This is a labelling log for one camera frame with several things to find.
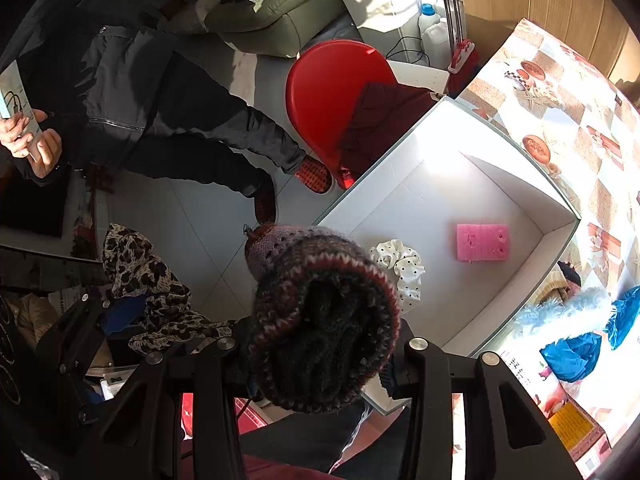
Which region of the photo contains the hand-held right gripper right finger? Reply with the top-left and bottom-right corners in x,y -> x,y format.
392,332 -> 583,480

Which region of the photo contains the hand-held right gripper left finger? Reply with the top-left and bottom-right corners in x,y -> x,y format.
80,335 -> 251,480

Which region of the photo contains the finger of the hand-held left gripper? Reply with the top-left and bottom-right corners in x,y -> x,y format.
97,296 -> 151,361

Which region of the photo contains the leopard print cloth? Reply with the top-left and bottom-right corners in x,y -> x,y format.
102,223 -> 238,358

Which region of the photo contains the dark knitted hat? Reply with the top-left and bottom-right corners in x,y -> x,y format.
244,223 -> 402,415

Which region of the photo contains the white polka dot scrunchie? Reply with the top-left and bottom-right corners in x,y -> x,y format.
370,240 -> 426,316

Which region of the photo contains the pink sponge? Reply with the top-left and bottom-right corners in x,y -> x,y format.
456,224 -> 510,262

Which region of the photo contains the large white cardboard box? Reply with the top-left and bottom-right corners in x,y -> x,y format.
312,96 -> 582,413

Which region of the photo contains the blue crinkled cloth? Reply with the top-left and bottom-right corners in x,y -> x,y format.
540,332 -> 603,383
605,285 -> 640,351

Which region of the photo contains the beige knitted cloth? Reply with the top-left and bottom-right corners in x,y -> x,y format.
537,260 -> 583,306

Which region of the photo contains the red box with yellow label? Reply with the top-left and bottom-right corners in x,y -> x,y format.
547,400 -> 613,476

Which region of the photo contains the light blue fluffy cloth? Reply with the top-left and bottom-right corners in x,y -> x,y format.
515,286 -> 618,341

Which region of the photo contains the dark red cloth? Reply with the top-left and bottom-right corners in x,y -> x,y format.
340,81 -> 443,176

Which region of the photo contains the pale printed packet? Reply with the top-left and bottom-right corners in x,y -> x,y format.
0,60 -> 43,136

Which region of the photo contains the red round stool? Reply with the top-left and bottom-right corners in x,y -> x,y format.
286,39 -> 401,191

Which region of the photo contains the checkered printed tablecloth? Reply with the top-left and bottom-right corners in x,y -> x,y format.
457,17 -> 640,461

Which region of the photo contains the white plastic jug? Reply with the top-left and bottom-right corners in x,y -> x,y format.
421,19 -> 458,63

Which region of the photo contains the green sofa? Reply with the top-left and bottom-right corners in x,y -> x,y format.
202,0 -> 358,58

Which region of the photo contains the white jug with blue cap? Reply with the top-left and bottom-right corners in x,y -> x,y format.
417,4 -> 441,36

